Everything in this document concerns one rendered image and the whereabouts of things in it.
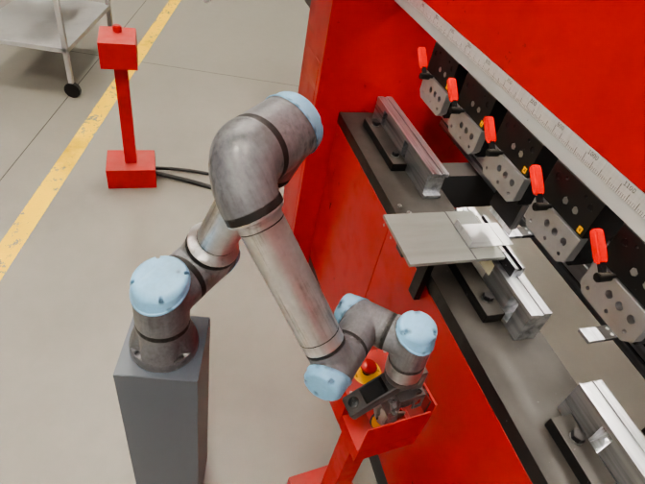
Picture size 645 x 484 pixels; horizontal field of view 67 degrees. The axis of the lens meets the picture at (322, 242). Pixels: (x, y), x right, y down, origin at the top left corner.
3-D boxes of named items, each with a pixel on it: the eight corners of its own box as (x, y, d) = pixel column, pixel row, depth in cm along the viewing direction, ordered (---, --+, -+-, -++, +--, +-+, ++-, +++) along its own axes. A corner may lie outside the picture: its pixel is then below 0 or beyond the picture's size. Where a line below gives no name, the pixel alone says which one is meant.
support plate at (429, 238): (382, 217, 126) (383, 214, 126) (470, 213, 134) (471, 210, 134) (409, 267, 114) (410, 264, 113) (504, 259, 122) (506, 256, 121)
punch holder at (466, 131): (445, 128, 139) (466, 71, 128) (471, 128, 141) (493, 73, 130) (469, 157, 128) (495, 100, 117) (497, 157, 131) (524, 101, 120)
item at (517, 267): (471, 224, 134) (476, 215, 132) (481, 223, 135) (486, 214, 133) (510, 277, 121) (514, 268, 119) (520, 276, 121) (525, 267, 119)
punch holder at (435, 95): (418, 94, 152) (434, 40, 141) (441, 95, 155) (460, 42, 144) (438, 119, 142) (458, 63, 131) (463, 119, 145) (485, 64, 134)
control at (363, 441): (322, 386, 125) (335, 344, 113) (378, 372, 131) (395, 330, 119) (353, 462, 112) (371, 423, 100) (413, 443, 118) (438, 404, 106)
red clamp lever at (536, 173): (532, 163, 101) (537, 209, 100) (548, 163, 103) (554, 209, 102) (526, 165, 103) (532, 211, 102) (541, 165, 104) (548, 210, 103)
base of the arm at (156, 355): (121, 370, 107) (115, 342, 100) (139, 315, 118) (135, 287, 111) (192, 375, 108) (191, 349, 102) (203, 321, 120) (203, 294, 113)
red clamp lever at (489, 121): (485, 114, 115) (489, 155, 114) (499, 114, 116) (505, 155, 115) (480, 117, 117) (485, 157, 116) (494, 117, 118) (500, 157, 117)
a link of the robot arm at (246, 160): (214, 135, 63) (357, 409, 81) (262, 107, 71) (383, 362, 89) (161, 155, 70) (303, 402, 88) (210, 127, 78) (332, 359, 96)
